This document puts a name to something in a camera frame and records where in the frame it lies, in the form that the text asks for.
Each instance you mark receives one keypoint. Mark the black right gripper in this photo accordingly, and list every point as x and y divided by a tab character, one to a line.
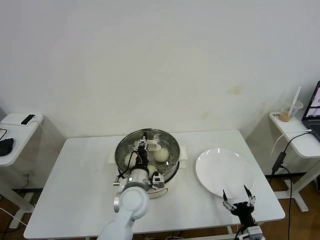
243	212

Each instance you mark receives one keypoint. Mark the black cloth pouch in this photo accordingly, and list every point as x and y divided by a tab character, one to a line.
6	147

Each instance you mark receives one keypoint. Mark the white drinking straw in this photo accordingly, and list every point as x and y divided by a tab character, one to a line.
296	98

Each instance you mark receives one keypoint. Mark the flat white box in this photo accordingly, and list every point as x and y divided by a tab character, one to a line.
10	119

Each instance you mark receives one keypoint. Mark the white electric cooking pot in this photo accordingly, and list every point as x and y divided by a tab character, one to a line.
183	153

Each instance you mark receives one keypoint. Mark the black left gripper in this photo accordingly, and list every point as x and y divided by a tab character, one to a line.
141	158

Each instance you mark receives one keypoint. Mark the perforated steel steamer basket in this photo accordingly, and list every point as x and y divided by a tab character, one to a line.
173	172

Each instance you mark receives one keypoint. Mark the white side table with laptop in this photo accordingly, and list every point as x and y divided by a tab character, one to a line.
287	127

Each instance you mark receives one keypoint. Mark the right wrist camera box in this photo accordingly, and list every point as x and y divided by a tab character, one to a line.
253	232

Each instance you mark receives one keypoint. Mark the white steamed baozi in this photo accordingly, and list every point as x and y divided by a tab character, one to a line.
160	154
128	158
153	170

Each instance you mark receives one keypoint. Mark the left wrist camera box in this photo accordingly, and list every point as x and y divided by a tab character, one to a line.
158	181

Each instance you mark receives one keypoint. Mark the black smartphone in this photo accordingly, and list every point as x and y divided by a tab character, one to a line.
28	119

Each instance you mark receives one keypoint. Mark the round white plate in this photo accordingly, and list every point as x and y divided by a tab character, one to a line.
220	172

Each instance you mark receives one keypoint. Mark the black laptop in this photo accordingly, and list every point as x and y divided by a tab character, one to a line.
312	120

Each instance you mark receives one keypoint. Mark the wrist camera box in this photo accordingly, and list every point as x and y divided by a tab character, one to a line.
253	232
158	181

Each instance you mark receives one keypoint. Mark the plastic cup of milk tea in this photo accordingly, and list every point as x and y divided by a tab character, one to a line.
287	115

